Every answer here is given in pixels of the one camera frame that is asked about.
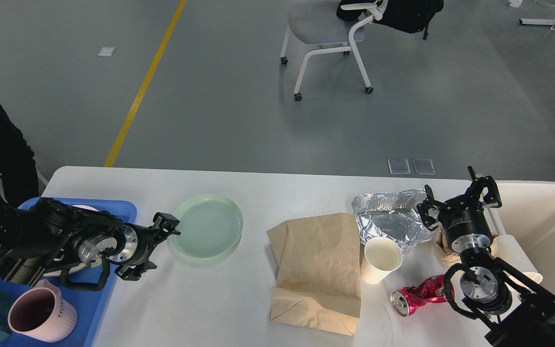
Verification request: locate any crumpled brown napkin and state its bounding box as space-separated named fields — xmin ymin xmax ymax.
xmin=436 ymin=231 xmax=500 ymax=267

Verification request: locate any black backpack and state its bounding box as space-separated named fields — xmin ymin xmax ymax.
xmin=336 ymin=0 xmax=444 ymax=40

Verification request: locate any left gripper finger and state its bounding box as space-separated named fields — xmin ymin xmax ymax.
xmin=151 ymin=212 xmax=181 ymax=241
xmin=115 ymin=261 xmax=157 ymax=281

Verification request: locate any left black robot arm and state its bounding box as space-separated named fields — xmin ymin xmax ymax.
xmin=0 ymin=195 xmax=179 ymax=292

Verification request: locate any blue plastic tray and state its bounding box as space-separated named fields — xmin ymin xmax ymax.
xmin=0 ymin=197 xmax=137 ymax=347

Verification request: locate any pink plate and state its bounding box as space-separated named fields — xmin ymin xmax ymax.
xmin=43 ymin=204 xmax=97 ymax=277

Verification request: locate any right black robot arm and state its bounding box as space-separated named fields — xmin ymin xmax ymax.
xmin=417 ymin=167 xmax=555 ymax=347

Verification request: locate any white plastic bin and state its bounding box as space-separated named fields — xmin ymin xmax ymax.
xmin=497 ymin=181 xmax=555 ymax=295

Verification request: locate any grey white office chair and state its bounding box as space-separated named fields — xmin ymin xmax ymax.
xmin=280 ymin=0 xmax=388 ymax=101

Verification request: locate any crumpled aluminium foil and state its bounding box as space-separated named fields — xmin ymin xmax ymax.
xmin=352 ymin=189 xmax=437 ymax=254

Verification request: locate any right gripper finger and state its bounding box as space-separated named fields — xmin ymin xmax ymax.
xmin=463 ymin=166 xmax=502 ymax=209
xmin=416 ymin=185 xmax=447 ymax=231

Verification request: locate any pink ribbed mug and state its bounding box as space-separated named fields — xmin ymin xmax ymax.
xmin=7 ymin=280 xmax=78 ymax=343

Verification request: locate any green plate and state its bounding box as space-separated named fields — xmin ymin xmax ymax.
xmin=168 ymin=194 xmax=244 ymax=260

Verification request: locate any brown paper bag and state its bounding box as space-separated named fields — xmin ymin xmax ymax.
xmin=267 ymin=213 xmax=361 ymax=336

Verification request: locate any crushed red can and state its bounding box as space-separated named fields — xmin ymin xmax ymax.
xmin=390 ymin=274 xmax=455 ymax=318

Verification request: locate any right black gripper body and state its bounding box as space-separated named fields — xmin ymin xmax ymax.
xmin=438 ymin=207 xmax=492 ymax=254

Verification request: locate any white paper cup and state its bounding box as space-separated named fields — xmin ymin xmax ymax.
xmin=360 ymin=237 xmax=403 ymax=285

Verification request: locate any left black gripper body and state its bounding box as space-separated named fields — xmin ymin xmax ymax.
xmin=109 ymin=224 xmax=162 ymax=267

